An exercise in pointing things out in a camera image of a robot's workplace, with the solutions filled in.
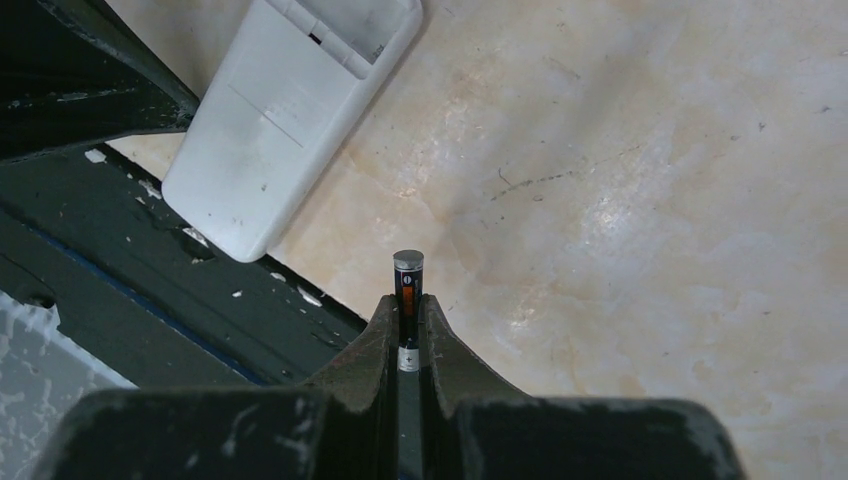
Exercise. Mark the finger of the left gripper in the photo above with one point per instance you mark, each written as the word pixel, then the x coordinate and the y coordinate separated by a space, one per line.
pixel 73 74

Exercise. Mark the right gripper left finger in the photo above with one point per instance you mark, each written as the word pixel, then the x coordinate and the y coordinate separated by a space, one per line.
pixel 340 423

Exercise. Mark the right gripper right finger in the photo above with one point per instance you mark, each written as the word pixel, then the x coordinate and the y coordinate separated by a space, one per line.
pixel 477 425

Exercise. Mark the black AAA battery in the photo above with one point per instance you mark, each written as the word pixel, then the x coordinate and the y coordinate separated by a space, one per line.
pixel 408 280

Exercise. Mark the white remote control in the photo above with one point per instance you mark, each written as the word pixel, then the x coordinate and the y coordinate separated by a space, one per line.
pixel 295 80

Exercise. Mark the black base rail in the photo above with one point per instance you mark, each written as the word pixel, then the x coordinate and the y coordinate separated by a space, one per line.
pixel 264 319

